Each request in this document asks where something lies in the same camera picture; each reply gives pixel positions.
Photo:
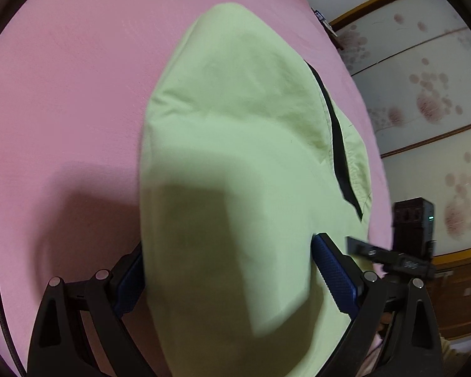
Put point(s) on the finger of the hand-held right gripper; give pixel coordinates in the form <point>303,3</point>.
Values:
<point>365,248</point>

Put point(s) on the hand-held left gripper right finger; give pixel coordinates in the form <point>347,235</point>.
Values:
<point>335,279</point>

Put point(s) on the small blue box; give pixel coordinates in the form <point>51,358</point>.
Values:
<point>318,15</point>

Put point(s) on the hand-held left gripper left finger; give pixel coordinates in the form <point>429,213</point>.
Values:
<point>129,286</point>

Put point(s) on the green and black hooded jacket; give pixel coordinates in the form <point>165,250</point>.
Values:
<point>235,157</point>

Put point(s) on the pink bed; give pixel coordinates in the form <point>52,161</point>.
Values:
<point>62,86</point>

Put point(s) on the floral sliding-door wardrobe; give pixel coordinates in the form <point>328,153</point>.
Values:
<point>416,66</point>

